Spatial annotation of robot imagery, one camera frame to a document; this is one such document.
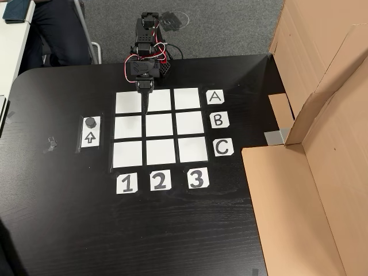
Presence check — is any paper sheet number 2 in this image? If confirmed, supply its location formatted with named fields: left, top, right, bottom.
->
left=149, top=171, right=173, bottom=191

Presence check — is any dark blue tablet case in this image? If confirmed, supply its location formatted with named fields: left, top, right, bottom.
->
left=2, top=0, right=35, bottom=24

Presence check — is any large brown cardboard sheet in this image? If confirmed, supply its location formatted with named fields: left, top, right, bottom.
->
left=240, top=24, right=368, bottom=276
left=268, top=0, right=368, bottom=123

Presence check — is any black power cable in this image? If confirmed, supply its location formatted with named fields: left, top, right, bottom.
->
left=166, top=43, right=185, bottom=60

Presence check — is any grey tape strip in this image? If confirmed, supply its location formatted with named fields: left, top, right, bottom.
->
left=264, top=128, right=291, bottom=146

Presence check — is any white nine-square grid sheet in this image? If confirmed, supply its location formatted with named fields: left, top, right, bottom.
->
left=112, top=87, right=209, bottom=170

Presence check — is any paper sheet number 1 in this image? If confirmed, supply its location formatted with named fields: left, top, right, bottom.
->
left=116, top=173, right=138, bottom=195

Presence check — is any white arrow paper sheet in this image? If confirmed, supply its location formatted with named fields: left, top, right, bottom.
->
left=80, top=116, right=101, bottom=148

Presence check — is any paper sheet letter C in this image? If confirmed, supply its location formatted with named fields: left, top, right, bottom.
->
left=213, top=138, right=234, bottom=158

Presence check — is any paper sheet letter B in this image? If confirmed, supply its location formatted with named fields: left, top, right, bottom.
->
left=210, top=112, right=230, bottom=129

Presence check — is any paper sheet letter A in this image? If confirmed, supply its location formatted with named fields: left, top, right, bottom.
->
left=206, top=89, right=225, bottom=106

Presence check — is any red white servo wire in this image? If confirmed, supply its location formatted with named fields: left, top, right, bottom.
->
left=124, top=40, right=169, bottom=85

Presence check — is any person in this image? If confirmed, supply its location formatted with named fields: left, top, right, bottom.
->
left=20, top=0, right=93, bottom=68

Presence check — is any grey metal chair frame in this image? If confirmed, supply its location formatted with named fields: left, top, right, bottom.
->
left=73, top=0, right=103, bottom=64

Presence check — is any crumpled clear tape piece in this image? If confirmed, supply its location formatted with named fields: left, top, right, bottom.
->
left=43, top=137, right=58, bottom=154

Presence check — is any white side table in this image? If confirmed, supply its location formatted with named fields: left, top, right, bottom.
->
left=0, top=0, right=37, bottom=98

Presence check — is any round floor outlet cover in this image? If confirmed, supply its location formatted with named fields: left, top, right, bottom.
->
left=159, top=10, right=190, bottom=32

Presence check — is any paper sheet number 3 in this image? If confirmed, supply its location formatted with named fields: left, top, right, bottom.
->
left=187, top=167, right=210, bottom=190

